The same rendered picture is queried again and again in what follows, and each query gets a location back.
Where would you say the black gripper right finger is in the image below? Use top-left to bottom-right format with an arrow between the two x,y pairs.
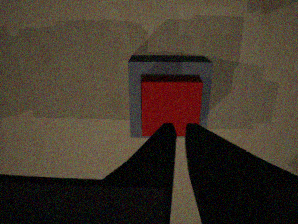
185,123 -> 298,224

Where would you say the red button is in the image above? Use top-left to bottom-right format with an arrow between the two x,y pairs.
128,55 -> 214,137

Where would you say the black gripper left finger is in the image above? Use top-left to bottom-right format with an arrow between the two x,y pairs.
0,123 -> 176,224

